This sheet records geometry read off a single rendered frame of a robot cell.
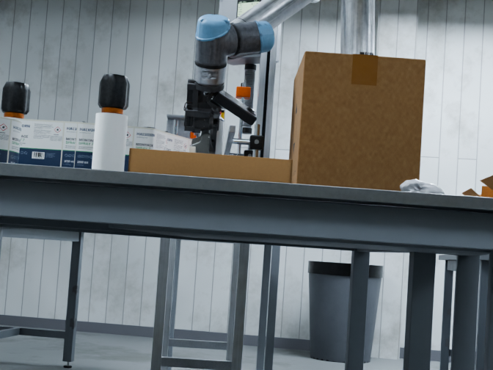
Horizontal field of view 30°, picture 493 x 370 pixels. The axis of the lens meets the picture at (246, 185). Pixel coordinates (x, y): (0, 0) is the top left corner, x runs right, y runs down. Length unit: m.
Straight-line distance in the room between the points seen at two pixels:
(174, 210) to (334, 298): 5.02
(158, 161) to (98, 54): 6.19
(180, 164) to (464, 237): 0.47
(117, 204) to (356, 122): 0.56
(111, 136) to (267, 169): 1.10
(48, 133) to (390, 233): 1.50
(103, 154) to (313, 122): 0.86
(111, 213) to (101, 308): 5.98
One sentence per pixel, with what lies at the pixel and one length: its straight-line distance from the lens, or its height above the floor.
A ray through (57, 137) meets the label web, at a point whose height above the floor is 1.02.
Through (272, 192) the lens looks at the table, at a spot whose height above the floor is 0.81.
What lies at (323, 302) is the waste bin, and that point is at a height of 0.40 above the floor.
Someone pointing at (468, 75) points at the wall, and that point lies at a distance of 7.28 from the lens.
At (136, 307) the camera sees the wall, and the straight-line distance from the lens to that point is 7.37.
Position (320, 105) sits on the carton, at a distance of 1.81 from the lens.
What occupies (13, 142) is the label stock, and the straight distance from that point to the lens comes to 2.51.
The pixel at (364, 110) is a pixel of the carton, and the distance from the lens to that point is 1.82.
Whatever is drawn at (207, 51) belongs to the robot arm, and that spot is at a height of 1.16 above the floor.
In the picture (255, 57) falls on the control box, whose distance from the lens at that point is 2.72.
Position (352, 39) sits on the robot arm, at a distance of 2.33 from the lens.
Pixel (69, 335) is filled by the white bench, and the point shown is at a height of 0.18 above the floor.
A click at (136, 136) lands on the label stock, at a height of 1.03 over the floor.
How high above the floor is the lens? 0.72
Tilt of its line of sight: 4 degrees up
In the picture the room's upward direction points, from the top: 4 degrees clockwise
